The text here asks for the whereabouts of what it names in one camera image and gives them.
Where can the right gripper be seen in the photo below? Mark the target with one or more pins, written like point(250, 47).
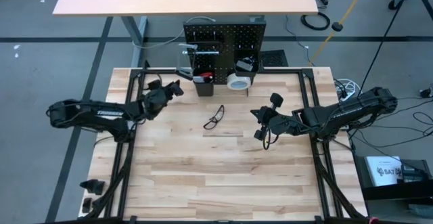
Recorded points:
point(280, 122)

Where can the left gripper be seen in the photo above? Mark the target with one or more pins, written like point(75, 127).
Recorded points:
point(155, 99)

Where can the white tape roll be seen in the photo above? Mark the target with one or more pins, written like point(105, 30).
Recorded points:
point(239, 82)

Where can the black safety glasses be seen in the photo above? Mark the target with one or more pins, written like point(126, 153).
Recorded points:
point(220, 113)

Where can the dark grey rectangular block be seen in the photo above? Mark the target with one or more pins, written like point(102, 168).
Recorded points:
point(244, 65)

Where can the silver metal peg hook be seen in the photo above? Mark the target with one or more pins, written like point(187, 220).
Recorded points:
point(251, 61)

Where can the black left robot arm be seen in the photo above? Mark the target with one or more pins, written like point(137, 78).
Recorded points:
point(98, 114)

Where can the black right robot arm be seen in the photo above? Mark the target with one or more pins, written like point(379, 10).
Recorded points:
point(352, 110)

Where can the tall black pegboard bin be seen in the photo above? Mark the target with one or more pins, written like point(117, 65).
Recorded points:
point(204, 89)

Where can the silver curved pegboard hook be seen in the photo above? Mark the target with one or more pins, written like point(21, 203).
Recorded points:
point(214, 36)
point(195, 36)

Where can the black grid mat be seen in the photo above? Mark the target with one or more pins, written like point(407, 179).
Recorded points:
point(275, 58)

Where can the wide black pegboard bin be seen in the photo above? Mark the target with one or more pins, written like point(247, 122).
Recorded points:
point(247, 53)

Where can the black perforated pegboard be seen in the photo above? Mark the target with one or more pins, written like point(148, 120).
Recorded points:
point(223, 34)

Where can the black round floor weight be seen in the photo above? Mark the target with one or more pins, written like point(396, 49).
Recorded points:
point(337, 26)

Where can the white booklet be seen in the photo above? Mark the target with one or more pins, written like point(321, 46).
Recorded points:
point(384, 171)

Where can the black side table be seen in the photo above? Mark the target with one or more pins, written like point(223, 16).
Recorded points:
point(389, 193)

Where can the red button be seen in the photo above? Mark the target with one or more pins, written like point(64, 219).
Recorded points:
point(373, 221)

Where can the black aluminium table frame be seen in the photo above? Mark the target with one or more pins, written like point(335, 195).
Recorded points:
point(162, 71)

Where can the large black plastic bracket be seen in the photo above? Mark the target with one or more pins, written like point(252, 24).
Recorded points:
point(93, 186)

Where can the small black plastic bracket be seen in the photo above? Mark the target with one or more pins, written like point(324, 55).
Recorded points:
point(87, 205)

